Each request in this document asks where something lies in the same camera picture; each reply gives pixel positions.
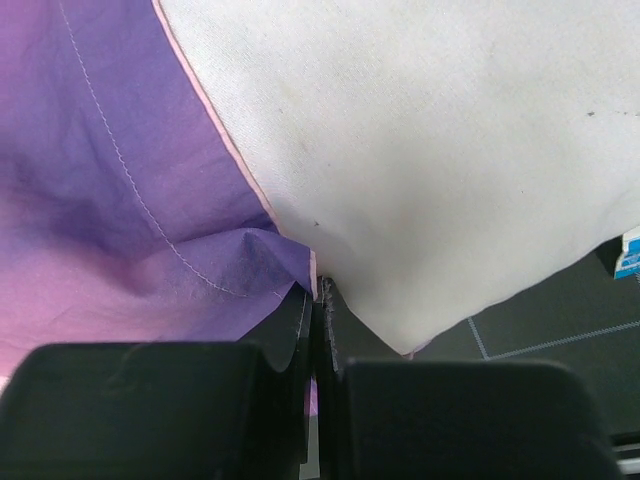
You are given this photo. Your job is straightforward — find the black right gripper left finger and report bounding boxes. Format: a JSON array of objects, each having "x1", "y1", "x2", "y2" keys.
[{"x1": 1, "y1": 289, "x2": 313, "y2": 479}]

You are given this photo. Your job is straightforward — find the white pillow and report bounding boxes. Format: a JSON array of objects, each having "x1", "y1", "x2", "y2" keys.
[{"x1": 159, "y1": 1, "x2": 639, "y2": 355}]

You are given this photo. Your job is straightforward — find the pink purple printed pillowcase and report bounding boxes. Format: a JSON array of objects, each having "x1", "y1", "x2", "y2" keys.
[{"x1": 1, "y1": 1, "x2": 316, "y2": 378}]

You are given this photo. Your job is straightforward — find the blue white pillow label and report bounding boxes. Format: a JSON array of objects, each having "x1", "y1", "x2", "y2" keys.
[{"x1": 613, "y1": 226, "x2": 640, "y2": 280}]

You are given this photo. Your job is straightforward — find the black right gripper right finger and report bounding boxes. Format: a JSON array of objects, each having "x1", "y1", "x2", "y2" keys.
[{"x1": 314, "y1": 279, "x2": 623, "y2": 479}]

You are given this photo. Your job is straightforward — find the black gridded work mat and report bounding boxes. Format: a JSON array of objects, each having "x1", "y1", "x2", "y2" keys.
[{"x1": 239, "y1": 234, "x2": 640, "y2": 480}]

